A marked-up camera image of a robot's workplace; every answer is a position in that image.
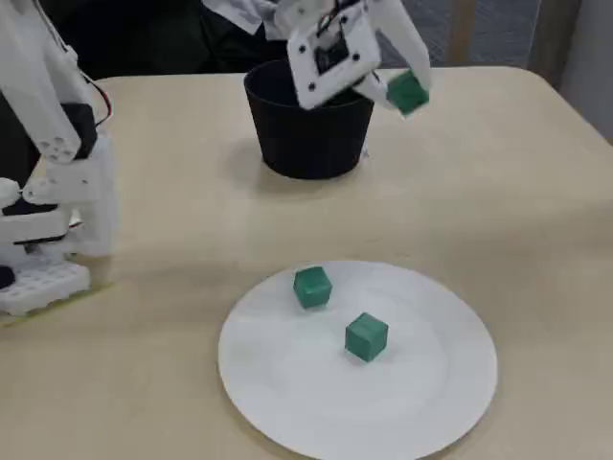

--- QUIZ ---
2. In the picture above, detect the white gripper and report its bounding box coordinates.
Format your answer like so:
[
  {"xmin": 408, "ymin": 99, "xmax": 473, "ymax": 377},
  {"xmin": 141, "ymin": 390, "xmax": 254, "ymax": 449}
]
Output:
[{"xmin": 275, "ymin": 0, "xmax": 433, "ymax": 120}]

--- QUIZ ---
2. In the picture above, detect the green cube block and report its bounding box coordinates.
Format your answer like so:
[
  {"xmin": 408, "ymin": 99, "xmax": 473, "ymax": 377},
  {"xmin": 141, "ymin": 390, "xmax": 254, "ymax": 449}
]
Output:
[
  {"xmin": 386, "ymin": 69, "xmax": 430, "ymax": 116},
  {"xmin": 344, "ymin": 311, "xmax": 390, "ymax": 363},
  {"xmin": 292, "ymin": 265, "xmax": 333, "ymax": 311}
]

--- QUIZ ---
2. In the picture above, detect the black pot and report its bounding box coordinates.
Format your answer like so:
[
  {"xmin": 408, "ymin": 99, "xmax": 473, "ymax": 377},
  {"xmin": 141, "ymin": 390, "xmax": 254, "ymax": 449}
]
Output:
[{"xmin": 242, "ymin": 59, "xmax": 375, "ymax": 181}]

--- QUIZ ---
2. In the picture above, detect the white paper plate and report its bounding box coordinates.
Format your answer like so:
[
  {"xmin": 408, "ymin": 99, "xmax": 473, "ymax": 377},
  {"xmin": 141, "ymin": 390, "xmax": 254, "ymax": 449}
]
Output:
[{"xmin": 217, "ymin": 260, "xmax": 499, "ymax": 460}]

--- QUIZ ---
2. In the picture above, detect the person in dark jacket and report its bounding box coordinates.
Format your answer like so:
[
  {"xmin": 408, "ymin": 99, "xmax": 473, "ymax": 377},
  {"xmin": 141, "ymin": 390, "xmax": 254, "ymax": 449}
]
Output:
[{"xmin": 47, "ymin": 0, "xmax": 291, "ymax": 81}]

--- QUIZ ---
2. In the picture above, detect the yellow-green tape strip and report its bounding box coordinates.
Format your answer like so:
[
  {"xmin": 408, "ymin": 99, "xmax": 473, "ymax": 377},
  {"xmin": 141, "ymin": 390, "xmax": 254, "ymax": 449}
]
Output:
[{"xmin": 0, "ymin": 281, "xmax": 116, "ymax": 330}]

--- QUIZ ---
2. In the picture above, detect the light wooden post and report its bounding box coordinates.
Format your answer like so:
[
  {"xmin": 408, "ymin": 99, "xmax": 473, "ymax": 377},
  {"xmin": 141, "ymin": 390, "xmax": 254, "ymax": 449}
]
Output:
[{"xmin": 448, "ymin": 0, "xmax": 476, "ymax": 64}]

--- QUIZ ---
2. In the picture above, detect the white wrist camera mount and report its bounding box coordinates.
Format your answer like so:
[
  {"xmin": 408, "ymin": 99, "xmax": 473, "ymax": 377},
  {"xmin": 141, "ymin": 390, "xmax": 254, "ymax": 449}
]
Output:
[{"xmin": 285, "ymin": 11, "xmax": 383, "ymax": 111}]

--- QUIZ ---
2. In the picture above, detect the red black servo wire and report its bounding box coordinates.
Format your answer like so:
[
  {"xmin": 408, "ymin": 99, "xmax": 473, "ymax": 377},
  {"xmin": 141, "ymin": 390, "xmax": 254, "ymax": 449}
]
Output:
[{"xmin": 76, "ymin": 71, "xmax": 116, "ymax": 130}]

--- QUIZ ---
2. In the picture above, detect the white perforated base plate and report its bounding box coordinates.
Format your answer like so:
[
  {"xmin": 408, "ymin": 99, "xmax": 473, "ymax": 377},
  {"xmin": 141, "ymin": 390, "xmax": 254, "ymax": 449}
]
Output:
[{"xmin": 0, "ymin": 261, "xmax": 92, "ymax": 317}]

